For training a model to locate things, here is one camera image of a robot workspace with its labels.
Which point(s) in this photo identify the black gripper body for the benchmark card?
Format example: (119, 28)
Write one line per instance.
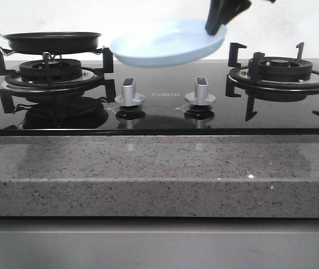
(233, 8)

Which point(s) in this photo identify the black frying pan green handle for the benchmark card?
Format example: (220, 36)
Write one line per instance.
(57, 43)

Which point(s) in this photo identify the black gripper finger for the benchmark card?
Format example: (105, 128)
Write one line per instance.
(218, 13)

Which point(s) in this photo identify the black burner with pan support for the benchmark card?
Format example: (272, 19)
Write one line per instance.
(49, 80)

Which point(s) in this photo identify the silver stove knob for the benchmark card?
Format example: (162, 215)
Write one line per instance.
(200, 96)
(129, 96)

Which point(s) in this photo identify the black glass cooktop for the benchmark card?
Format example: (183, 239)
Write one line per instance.
(164, 111)

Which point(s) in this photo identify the light blue plate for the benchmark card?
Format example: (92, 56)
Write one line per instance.
(167, 43)

